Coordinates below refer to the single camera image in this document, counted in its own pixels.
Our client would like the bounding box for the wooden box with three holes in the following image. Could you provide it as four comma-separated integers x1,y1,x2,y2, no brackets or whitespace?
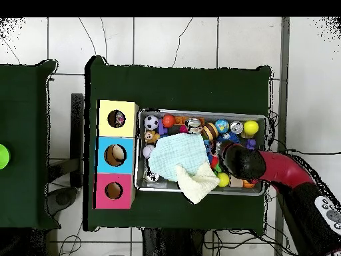
95,99,140,209

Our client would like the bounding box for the cream muslin cloth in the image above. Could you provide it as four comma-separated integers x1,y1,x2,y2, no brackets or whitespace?
175,162,220,205

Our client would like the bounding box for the orange ball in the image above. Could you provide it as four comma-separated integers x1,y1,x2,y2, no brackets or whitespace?
161,113,176,128

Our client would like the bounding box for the toy hamburger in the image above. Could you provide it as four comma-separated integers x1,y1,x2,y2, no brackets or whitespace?
201,122,219,141

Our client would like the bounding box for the dark green tablecloth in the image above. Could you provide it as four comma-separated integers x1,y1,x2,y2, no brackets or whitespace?
83,55,272,232
0,59,61,231

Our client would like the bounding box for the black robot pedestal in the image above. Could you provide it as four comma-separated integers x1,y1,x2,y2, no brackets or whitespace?
142,227,206,256

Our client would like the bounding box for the dark blue spiky ball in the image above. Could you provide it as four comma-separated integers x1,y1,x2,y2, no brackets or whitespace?
216,131,240,143

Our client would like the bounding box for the green plastic cup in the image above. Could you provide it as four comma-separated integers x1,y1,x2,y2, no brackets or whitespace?
0,143,11,170

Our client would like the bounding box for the light blue muslin cloth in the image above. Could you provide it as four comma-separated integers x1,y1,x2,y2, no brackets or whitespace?
148,133,210,182

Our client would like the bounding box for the shallow metal mesh bin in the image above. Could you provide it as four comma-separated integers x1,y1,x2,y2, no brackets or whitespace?
134,107,268,197

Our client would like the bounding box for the crushed silver can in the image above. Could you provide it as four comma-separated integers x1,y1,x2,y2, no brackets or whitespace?
184,117,204,134

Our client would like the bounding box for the globe print ball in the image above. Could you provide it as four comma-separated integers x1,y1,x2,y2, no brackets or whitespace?
214,119,230,133

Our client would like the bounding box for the yellow ball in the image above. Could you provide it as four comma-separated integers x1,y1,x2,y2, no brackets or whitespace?
243,120,260,135

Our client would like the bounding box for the black and white soccer ball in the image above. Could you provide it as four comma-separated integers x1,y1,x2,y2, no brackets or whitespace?
143,115,160,131

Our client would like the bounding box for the black cable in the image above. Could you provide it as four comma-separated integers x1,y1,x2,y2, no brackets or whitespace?
276,148,341,156

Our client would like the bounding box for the colourful paper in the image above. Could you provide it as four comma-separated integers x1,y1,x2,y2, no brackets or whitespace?
115,111,126,127

